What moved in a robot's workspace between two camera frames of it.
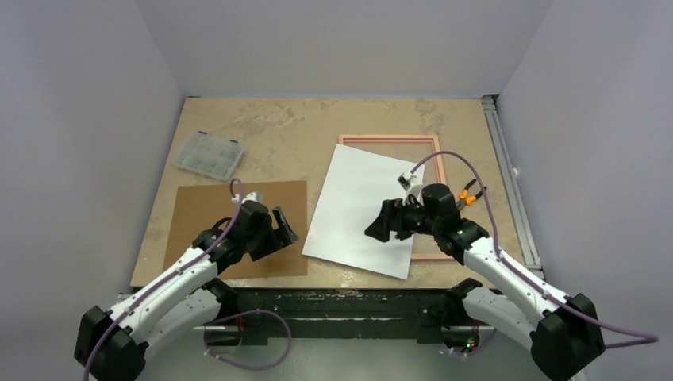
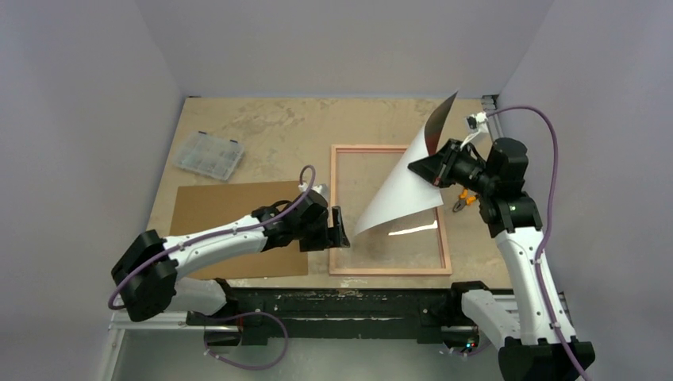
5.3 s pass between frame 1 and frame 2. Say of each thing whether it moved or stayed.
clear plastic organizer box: stayed
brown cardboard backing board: stayed
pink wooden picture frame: moved
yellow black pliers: stayed
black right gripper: moved
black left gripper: moved
